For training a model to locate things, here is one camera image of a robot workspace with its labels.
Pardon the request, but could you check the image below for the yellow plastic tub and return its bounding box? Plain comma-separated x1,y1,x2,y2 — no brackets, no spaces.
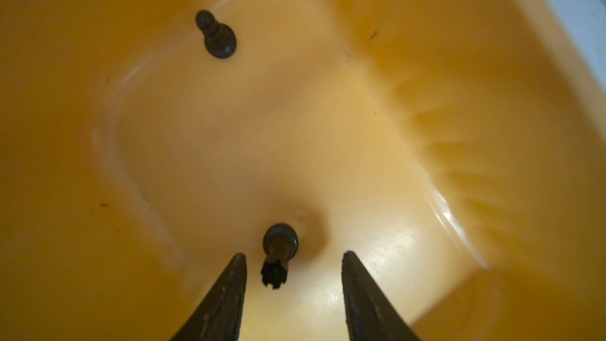
1,0,605,340

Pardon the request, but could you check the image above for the black pawn end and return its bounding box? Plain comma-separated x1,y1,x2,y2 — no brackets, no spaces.
195,9,237,59

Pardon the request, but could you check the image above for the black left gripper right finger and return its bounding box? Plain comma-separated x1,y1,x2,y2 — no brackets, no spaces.
341,251,418,341

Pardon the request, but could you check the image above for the black rook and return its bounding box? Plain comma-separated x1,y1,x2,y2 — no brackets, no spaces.
260,224,299,290

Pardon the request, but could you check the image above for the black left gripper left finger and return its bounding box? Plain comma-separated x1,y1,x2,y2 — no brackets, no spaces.
171,253,247,341

